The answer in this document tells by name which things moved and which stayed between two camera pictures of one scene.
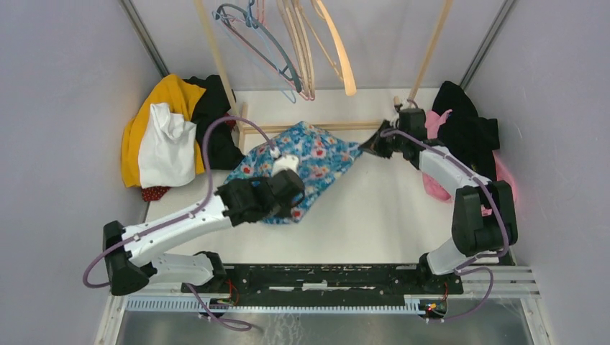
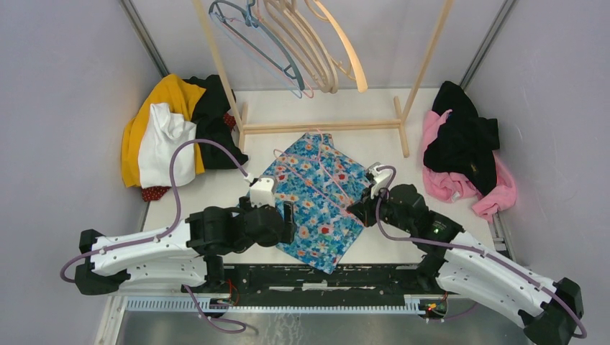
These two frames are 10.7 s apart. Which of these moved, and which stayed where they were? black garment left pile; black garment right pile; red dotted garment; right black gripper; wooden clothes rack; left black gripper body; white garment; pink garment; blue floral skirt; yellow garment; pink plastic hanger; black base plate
Moved: blue floral skirt; pink plastic hanger; right black gripper; left black gripper body
Stayed: black base plate; wooden clothes rack; pink garment; black garment left pile; yellow garment; red dotted garment; white garment; black garment right pile
